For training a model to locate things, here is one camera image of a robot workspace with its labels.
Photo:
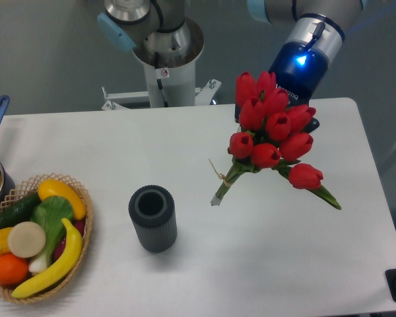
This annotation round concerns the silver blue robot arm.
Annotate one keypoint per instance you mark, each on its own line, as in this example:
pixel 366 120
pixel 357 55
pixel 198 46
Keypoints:
pixel 168 44

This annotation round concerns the red tulip bouquet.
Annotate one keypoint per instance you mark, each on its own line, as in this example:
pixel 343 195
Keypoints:
pixel 271 136

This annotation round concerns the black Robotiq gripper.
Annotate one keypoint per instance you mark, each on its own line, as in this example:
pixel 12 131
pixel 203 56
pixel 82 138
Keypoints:
pixel 246 86

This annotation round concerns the dark grey ribbed vase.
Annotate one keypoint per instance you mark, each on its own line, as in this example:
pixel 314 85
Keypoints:
pixel 152 211

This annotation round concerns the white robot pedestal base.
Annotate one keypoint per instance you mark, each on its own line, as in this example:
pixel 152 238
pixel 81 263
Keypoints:
pixel 166 87

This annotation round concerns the woven wicker basket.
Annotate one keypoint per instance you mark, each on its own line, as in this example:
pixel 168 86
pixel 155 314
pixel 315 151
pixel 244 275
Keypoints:
pixel 27 187

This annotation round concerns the yellow banana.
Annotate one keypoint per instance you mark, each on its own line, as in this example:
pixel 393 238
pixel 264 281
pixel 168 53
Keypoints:
pixel 58 270

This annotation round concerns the orange fruit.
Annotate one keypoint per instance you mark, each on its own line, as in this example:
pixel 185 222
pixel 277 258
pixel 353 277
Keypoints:
pixel 13 270

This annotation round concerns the green bok choy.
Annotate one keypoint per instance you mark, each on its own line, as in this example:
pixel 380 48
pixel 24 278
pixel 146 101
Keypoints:
pixel 48 214

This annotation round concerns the beige round disc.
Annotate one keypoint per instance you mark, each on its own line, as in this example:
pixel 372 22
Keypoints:
pixel 26 239

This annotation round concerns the green cucumber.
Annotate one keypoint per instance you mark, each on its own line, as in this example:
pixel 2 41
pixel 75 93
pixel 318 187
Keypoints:
pixel 19 211

